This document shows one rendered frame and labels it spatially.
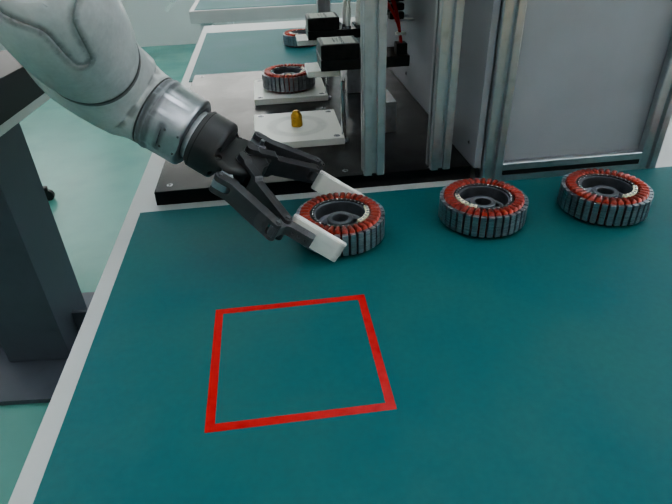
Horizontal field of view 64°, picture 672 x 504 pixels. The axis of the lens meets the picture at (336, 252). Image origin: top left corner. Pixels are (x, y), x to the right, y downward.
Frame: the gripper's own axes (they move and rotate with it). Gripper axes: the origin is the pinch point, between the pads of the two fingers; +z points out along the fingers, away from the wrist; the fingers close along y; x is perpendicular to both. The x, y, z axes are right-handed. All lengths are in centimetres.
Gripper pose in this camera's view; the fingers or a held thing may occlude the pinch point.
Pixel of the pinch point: (338, 220)
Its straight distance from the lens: 67.9
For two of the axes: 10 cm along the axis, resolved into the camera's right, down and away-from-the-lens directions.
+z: 8.6, 5.0, 1.0
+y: -2.3, 5.5, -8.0
